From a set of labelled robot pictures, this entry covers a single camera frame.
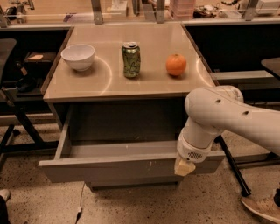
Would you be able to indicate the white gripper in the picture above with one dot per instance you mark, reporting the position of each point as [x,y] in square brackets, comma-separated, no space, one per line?
[192,151]

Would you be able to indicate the grey top drawer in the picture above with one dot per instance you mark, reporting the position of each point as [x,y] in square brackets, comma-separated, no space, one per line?
[109,142]

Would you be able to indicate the grey drawer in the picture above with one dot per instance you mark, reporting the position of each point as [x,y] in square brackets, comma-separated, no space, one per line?
[109,142]
[127,183]

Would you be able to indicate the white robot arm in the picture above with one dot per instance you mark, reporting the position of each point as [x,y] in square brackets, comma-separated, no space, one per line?
[212,110]

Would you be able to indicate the grey drawer cabinet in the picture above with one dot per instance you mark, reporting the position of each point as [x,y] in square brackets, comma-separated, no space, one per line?
[104,83]

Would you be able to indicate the grey bottom drawer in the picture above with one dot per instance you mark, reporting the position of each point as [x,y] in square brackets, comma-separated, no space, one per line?
[127,183]

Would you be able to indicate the black metal stand leg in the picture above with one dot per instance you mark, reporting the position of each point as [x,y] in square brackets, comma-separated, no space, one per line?
[245,191]

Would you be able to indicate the tan sneaker right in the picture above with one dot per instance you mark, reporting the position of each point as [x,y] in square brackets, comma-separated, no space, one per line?
[265,208]

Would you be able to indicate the orange fruit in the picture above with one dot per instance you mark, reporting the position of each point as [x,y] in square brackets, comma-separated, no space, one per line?
[175,64]

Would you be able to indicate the green soda can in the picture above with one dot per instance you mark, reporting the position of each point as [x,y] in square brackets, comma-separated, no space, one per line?
[131,59]

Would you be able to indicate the dark round side table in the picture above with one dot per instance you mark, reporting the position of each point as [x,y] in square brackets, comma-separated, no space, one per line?
[272,66]

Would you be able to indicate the white ceramic bowl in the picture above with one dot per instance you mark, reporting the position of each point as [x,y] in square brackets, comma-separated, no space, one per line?
[79,57]

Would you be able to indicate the pink stacked bins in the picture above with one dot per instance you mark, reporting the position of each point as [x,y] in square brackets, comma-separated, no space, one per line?
[182,9]

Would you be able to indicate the black office chair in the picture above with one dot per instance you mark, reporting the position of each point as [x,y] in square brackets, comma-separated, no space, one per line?
[6,47]

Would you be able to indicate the white shoe left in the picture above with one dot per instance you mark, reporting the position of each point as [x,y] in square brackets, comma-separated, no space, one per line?
[5,194]

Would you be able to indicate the dark trouser leg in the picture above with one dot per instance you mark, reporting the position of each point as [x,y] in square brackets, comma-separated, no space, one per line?
[3,212]

